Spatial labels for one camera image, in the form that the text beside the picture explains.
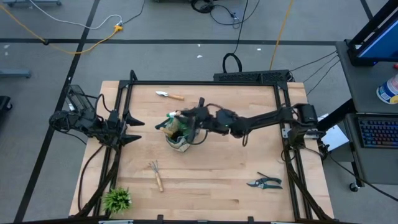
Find black monitor blue screen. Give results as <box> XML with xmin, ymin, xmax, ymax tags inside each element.
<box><xmin>346</xmin><ymin>0</ymin><xmax>398</xmax><ymax>67</ymax></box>

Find cream canvas bag green trim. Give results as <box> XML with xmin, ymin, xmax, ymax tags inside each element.
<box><xmin>154</xmin><ymin>110</ymin><xmax>208</xmax><ymax>153</ymax></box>

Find black hanging cable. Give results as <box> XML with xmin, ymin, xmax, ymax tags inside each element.
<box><xmin>221</xmin><ymin>0</ymin><xmax>249</xmax><ymax>74</ymax></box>

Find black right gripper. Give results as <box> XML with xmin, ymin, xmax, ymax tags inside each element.
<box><xmin>179</xmin><ymin>96</ymin><xmax>219</xmax><ymax>139</ymax></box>

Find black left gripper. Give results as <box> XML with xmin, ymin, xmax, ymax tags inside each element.
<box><xmin>104</xmin><ymin>108</ymin><xmax>146</xmax><ymax>149</ymax></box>

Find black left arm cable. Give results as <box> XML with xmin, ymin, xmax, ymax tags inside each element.
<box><xmin>76</xmin><ymin>144</ymin><xmax>105</xmax><ymax>213</ymax></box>

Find white and blue tub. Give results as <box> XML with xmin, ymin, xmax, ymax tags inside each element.
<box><xmin>376</xmin><ymin>73</ymin><xmax>398</xmax><ymax>105</ymax></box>

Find black backlit keyboard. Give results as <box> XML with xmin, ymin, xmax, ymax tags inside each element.
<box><xmin>357</xmin><ymin>117</ymin><xmax>398</xmax><ymax>149</ymax></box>

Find grey stand foot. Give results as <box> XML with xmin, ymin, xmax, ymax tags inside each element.
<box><xmin>0</xmin><ymin>68</ymin><xmax>32</xmax><ymax>79</ymax></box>

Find black aluminium table frame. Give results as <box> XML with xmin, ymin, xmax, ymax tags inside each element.
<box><xmin>74</xmin><ymin>70</ymin><xmax>335</xmax><ymax>224</ymax></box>

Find yellow extension cord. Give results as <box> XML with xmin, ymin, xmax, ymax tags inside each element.
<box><xmin>0</xmin><ymin>4</ymin><xmax>124</xmax><ymax>55</ymax></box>

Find white floor cable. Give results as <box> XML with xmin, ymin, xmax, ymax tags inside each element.
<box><xmin>29</xmin><ymin>0</ymin><xmax>124</xmax><ymax>30</ymax></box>

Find wooden-handled trowel silver blade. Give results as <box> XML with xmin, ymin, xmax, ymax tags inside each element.
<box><xmin>155</xmin><ymin>90</ymin><xmax>185</xmax><ymax>101</ymax></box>

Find grey computer desk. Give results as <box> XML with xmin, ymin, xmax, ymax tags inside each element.
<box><xmin>335</xmin><ymin>40</ymin><xmax>398</xmax><ymax>186</ymax></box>

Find white paper sheet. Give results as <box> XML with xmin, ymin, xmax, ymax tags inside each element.
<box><xmin>317</xmin><ymin>113</ymin><xmax>342</xmax><ymax>152</ymax></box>

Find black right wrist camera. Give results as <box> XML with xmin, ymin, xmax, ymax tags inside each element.
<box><xmin>203</xmin><ymin>108</ymin><xmax>219</xmax><ymax>129</ymax></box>

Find wooden-handled three-prong cultivator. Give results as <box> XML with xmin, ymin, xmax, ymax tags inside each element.
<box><xmin>148</xmin><ymin>159</ymin><xmax>165</xmax><ymax>193</ymax></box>

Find small artificial green plant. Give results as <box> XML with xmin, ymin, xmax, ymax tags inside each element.
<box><xmin>101</xmin><ymin>185</ymin><xmax>133</xmax><ymax>215</ymax></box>

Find green plastic spray bottle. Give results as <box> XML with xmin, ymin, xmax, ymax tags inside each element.
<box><xmin>166</xmin><ymin>110</ymin><xmax>190</xmax><ymax>131</ymax></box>

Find black power cable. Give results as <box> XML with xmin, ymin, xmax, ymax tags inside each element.
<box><xmin>122</xmin><ymin>0</ymin><xmax>147</xmax><ymax>26</ymax></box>

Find thin black cable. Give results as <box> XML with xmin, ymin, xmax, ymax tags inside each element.
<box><xmin>303</xmin><ymin>55</ymin><xmax>340</xmax><ymax>83</ymax></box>
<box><xmin>306</xmin><ymin>60</ymin><xmax>341</xmax><ymax>96</ymax></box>
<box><xmin>289</xmin><ymin>51</ymin><xmax>338</xmax><ymax>73</ymax></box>

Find green-handled pruning shears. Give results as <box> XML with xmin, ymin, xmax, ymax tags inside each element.
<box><xmin>246</xmin><ymin>171</ymin><xmax>284</xmax><ymax>190</ymax></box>

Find yellow hanging cable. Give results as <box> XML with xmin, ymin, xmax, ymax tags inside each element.
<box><xmin>269</xmin><ymin>0</ymin><xmax>295</xmax><ymax>71</ymax></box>

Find black floor cable bundle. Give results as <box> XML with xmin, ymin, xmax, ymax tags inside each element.
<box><xmin>189</xmin><ymin>0</ymin><xmax>243</xmax><ymax>29</ymax></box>

